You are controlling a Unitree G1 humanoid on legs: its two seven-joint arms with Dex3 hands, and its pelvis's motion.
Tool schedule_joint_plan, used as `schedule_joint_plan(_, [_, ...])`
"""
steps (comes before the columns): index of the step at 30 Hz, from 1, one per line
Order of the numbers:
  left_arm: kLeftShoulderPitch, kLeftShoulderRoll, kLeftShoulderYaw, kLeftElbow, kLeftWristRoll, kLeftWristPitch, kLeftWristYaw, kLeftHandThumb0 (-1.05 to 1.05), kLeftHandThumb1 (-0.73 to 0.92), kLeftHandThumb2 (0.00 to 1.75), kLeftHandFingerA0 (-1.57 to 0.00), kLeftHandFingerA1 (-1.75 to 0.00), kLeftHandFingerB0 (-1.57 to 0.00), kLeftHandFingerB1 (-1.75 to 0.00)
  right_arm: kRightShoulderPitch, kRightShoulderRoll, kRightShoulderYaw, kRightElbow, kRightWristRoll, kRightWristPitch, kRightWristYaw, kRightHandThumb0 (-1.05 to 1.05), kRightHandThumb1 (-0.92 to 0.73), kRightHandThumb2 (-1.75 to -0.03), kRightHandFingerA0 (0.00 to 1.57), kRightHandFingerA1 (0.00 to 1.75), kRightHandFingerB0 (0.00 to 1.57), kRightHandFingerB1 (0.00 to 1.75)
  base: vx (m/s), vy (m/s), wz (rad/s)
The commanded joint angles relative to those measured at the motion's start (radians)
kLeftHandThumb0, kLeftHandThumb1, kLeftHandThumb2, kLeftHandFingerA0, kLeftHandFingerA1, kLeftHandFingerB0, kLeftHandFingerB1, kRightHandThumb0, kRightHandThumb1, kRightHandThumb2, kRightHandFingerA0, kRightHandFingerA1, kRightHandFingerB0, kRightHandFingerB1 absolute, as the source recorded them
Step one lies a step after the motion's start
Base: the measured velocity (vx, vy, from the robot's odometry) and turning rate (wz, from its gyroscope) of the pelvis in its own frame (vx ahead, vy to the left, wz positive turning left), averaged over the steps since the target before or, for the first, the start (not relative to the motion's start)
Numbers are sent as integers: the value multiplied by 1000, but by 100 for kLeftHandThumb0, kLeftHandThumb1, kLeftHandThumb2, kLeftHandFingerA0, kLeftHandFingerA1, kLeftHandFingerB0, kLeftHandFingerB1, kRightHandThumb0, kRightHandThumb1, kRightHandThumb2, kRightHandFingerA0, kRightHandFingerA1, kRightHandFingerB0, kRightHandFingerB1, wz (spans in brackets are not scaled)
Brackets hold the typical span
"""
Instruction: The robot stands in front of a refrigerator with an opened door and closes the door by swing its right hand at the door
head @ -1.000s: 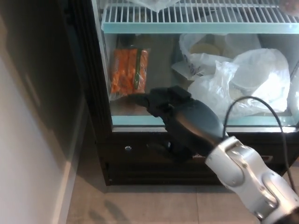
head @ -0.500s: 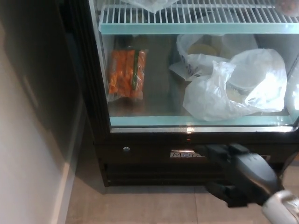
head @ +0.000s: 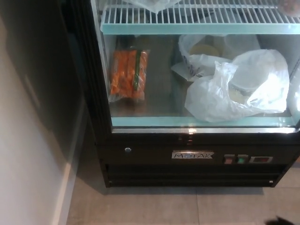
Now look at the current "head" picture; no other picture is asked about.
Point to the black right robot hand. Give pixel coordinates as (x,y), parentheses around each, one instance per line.
(279,221)

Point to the black Motak display refrigerator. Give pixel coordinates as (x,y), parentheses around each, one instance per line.
(152,168)

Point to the red digital temperature display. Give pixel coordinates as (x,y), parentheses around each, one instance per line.
(260,159)

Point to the small white plastic bag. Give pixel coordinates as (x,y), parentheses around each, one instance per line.
(294,93)

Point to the clear plastic food tub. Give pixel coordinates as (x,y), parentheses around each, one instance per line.
(243,83)

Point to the large white plastic bag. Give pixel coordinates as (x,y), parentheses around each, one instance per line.
(264,70)

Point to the round silver key lock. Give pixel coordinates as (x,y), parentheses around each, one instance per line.
(128,150)

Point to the white plastic bag blue print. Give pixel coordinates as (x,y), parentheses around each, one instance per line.
(199,63)

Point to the yellow lidded round container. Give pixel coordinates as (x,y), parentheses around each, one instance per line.
(204,49)

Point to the bag of orange carrots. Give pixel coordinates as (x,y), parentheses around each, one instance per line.
(126,75)

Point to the red packaged food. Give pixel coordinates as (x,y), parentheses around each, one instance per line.
(290,7)

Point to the thin clear plastic bag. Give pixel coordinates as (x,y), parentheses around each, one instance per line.
(154,4)

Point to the green rocker switch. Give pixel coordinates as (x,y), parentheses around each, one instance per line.
(242,159)

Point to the red rocker switch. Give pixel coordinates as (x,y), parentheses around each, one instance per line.
(229,159)

